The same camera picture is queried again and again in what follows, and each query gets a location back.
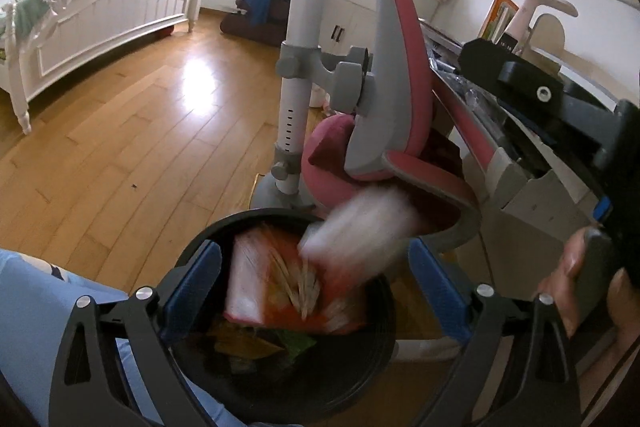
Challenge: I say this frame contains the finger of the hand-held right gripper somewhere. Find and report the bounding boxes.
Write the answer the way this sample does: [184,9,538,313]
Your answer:
[457,39,621,148]

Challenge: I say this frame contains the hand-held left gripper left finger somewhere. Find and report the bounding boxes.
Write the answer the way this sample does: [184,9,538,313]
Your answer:
[47,239,223,427]

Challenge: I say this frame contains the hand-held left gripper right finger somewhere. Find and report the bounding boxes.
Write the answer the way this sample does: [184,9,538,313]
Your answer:
[407,237,583,427]

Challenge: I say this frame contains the red snack packet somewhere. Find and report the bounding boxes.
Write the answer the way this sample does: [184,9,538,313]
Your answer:
[222,227,368,335]

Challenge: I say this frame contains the white tissue wad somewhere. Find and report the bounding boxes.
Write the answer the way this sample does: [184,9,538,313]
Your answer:
[297,187,426,283]

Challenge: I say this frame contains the black round trash bin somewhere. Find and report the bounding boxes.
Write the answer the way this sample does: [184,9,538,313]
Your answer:
[167,207,401,423]

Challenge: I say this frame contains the green snack packet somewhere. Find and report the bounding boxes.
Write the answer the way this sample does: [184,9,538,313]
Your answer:
[280,331,317,354]

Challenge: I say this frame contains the light blue round basin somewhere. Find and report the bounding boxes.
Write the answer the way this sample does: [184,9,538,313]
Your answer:
[0,247,261,427]

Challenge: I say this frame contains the person's right forearm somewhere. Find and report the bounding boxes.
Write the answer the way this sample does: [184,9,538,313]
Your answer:
[570,332,640,427]

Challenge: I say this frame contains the person's right hand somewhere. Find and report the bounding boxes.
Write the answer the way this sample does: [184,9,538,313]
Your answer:
[537,226,640,349]

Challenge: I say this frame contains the beige arched board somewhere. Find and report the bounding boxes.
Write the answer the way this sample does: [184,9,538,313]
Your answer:
[532,13,566,58]

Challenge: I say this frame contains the yellow packet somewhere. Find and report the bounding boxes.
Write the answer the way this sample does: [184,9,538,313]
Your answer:
[207,322,286,358]

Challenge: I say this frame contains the upright books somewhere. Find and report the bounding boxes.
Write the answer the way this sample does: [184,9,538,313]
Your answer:
[477,0,521,42]

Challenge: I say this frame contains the grey study desk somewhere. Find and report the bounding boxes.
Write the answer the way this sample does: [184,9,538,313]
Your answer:
[425,22,616,338]

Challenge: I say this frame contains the pink grey study chair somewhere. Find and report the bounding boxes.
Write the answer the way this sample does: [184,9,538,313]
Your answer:
[250,0,496,253]

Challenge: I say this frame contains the white cabinet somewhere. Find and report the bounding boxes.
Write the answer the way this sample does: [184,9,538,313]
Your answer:
[320,0,441,58]

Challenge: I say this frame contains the dark brown low seat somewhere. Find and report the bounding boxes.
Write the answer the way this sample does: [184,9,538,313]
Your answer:
[220,4,301,48]

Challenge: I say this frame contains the white wooden bed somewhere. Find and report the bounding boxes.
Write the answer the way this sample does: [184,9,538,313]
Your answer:
[0,0,211,135]

